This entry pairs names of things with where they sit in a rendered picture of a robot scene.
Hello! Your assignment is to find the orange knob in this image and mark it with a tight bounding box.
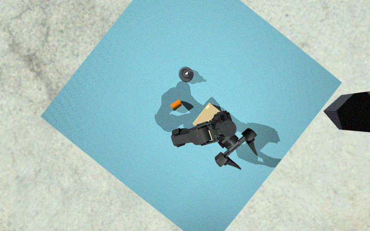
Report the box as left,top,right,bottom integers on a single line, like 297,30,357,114
170,100,182,110

